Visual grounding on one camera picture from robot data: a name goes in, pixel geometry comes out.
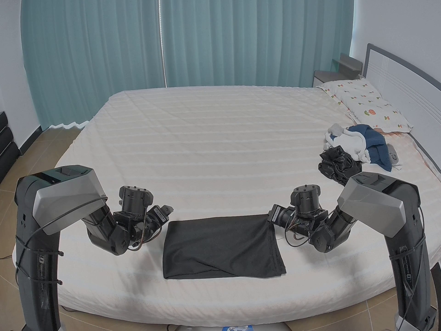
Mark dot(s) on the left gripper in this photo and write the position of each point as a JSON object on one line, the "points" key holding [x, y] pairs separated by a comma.
{"points": [[156, 221]]}

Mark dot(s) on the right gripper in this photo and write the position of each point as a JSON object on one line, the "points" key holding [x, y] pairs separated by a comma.
{"points": [[284, 216]]}

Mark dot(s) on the black T-shirt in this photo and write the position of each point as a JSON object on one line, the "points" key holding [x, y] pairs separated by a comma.
{"points": [[220, 250]]}

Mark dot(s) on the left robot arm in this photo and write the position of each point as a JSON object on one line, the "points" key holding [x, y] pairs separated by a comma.
{"points": [[65, 191]]}

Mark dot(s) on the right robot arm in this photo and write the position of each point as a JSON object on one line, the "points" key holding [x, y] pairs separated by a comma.
{"points": [[375, 198]]}

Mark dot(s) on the bed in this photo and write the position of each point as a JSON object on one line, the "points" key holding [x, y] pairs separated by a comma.
{"points": [[206, 143]]}

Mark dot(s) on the black shiny garment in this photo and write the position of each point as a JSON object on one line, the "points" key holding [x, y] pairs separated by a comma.
{"points": [[339, 166]]}

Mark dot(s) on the white garment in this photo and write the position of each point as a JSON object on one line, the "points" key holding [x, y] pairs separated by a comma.
{"points": [[351, 145]]}

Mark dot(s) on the small grey garment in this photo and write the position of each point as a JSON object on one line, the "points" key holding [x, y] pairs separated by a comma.
{"points": [[335, 129]]}

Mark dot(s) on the dark blue garment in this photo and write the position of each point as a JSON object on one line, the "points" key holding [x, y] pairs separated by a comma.
{"points": [[377, 143]]}

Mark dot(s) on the grey printed garment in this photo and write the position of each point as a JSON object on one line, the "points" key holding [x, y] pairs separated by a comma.
{"points": [[393, 155]]}

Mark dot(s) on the white printed pillow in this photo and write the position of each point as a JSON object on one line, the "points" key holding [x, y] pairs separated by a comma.
{"points": [[367, 105]]}

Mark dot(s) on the grey bedside table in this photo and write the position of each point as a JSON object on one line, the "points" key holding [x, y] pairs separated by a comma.
{"points": [[327, 77]]}

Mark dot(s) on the black chest of drawers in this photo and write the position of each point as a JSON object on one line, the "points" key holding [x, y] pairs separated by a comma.
{"points": [[7, 143]]}

